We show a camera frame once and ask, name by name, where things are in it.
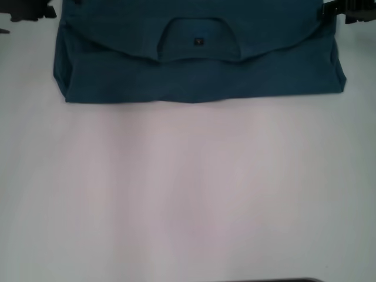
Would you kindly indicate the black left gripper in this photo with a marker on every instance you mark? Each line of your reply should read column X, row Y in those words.
column 20, row 10

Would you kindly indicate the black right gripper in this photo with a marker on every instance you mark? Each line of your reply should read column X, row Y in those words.
column 361, row 6

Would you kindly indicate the teal blue printed t-shirt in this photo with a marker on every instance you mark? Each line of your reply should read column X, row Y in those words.
column 199, row 76

